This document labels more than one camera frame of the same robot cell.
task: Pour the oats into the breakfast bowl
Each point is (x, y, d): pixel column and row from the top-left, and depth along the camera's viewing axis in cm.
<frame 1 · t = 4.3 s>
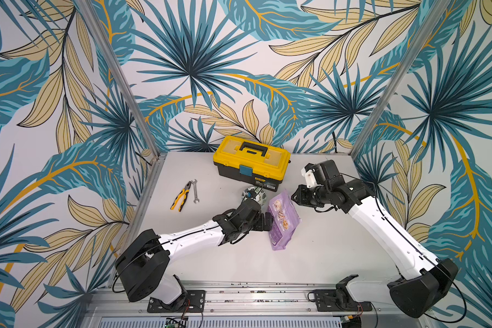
left hand: (263, 220, 82), fingers open
right hand: (282, 203, 73), fingers closed
yellow black toolbox: (255, 162, 96), point 18 cm above the table
green leaf pattern bowl: (255, 193, 78), point 24 cm above the table
purple oats bag: (283, 220, 79), point 17 cm above the table
yellow black pliers: (184, 193, 103), point 3 cm above the table
silver wrench: (197, 199, 102), on the table

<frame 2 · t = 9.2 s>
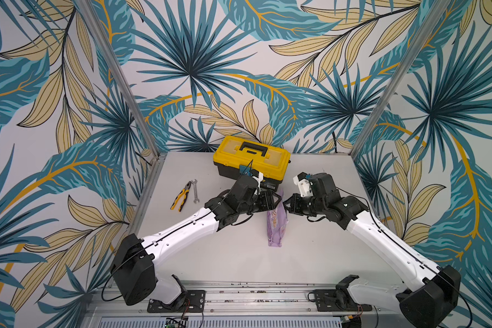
left hand: (276, 202, 73), fingers open
right hand: (271, 213, 73), fingers closed
purple oats bag: (277, 223, 76), point 19 cm above the table
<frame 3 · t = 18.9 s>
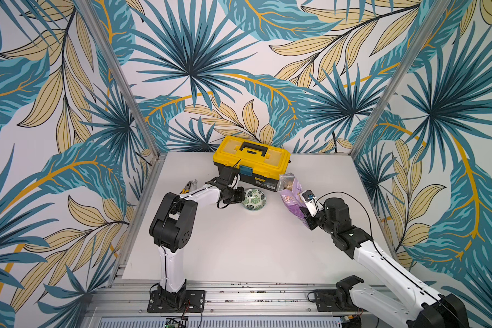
left hand: (244, 198, 96), fingers closed
right hand: (295, 208, 81), fingers open
purple oats bag: (291, 192, 77), point 26 cm above the table
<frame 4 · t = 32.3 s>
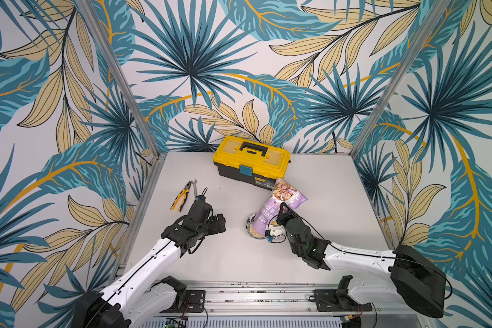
left hand: (215, 224, 81), fingers open
right hand: (278, 207, 77), fingers open
purple oats bag: (282, 192, 83), point 21 cm above the table
oats in bowl: (255, 234, 89), point 4 cm above the table
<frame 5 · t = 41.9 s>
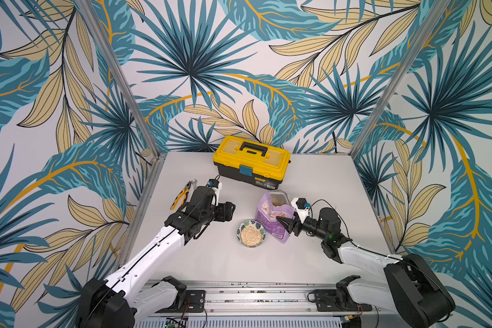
left hand: (226, 208, 79), fingers open
right hand: (272, 219, 80), fingers open
purple oats bag: (271, 204, 84), point 16 cm above the table
oats in bowl: (251, 236, 87), point 5 cm above the table
